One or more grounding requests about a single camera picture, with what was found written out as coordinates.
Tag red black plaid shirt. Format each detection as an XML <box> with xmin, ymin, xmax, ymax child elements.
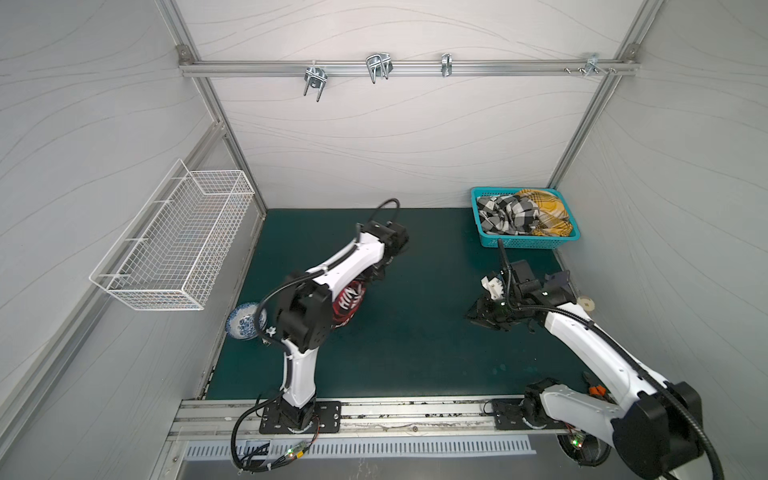
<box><xmin>333</xmin><ymin>280</ymin><xmax>366</xmax><ymax>328</ymax></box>

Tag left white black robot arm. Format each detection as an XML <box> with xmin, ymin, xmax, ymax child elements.
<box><xmin>225</xmin><ymin>198</ymin><xmax>409</xmax><ymax>432</ymax></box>

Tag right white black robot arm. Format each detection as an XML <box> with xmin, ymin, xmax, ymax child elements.
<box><xmin>465</xmin><ymin>249</ymin><xmax>725</xmax><ymax>479</ymax></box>

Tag dark grey plastic part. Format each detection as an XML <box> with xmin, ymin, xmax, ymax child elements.
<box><xmin>544</xmin><ymin>270</ymin><xmax>574</xmax><ymax>295</ymax></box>

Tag beige tape roll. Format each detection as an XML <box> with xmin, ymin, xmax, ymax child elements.
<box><xmin>577</xmin><ymin>296</ymin><xmax>596</xmax><ymax>312</ymax></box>

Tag teal plastic basket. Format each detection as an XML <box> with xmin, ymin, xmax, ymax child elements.
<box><xmin>470</xmin><ymin>187</ymin><xmax>580</xmax><ymax>250</ymax></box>

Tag grey black plaid shirt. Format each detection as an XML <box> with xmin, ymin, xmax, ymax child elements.
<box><xmin>475</xmin><ymin>195</ymin><xmax>540</xmax><ymax>236</ymax></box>

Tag yellow plaid shirt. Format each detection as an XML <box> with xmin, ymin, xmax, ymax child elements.
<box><xmin>515</xmin><ymin>189</ymin><xmax>574</xmax><ymax>237</ymax></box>

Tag blue white ceramic bowl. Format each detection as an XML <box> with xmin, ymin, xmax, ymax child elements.
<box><xmin>225</xmin><ymin>303</ymin><xmax>267</xmax><ymax>340</ymax></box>

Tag metal u-bolt clamp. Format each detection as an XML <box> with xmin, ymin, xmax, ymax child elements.
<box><xmin>303</xmin><ymin>66</ymin><xmax>328</xmax><ymax>102</ymax></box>
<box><xmin>365</xmin><ymin>52</ymin><xmax>393</xmax><ymax>84</ymax></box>

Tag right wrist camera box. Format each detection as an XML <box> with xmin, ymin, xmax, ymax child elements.
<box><xmin>506</xmin><ymin>260</ymin><xmax>541</xmax><ymax>301</ymax></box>

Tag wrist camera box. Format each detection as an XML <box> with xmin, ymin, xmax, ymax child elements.
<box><xmin>376</xmin><ymin>221</ymin><xmax>409</xmax><ymax>256</ymax></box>
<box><xmin>506</xmin><ymin>260</ymin><xmax>541</xmax><ymax>301</ymax></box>

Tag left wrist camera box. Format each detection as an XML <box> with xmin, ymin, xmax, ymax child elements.
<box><xmin>376</xmin><ymin>221</ymin><xmax>409</xmax><ymax>256</ymax></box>

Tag orange handled pliers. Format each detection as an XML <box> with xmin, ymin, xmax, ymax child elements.
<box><xmin>583</xmin><ymin>372</ymin><xmax>608</xmax><ymax>400</ymax></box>

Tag white slotted cable duct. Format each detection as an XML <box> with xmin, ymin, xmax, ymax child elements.
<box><xmin>184</xmin><ymin>435</ymin><xmax>537</xmax><ymax>461</ymax></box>

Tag horizontal aluminium rail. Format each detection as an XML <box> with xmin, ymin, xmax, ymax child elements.
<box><xmin>179</xmin><ymin>57</ymin><xmax>641</xmax><ymax>78</ymax></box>

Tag white wire basket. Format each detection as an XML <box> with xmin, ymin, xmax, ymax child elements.
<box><xmin>89</xmin><ymin>159</ymin><xmax>254</xmax><ymax>312</ymax></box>

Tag small metal bracket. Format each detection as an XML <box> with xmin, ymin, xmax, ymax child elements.
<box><xmin>441</xmin><ymin>53</ymin><xmax>453</xmax><ymax>78</ymax></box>

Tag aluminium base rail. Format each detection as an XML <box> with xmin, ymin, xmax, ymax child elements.
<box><xmin>167</xmin><ymin>394</ymin><xmax>523</xmax><ymax>441</ymax></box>

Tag metal hook bracket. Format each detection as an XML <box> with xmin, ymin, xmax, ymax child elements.
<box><xmin>564</xmin><ymin>54</ymin><xmax>618</xmax><ymax>78</ymax></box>

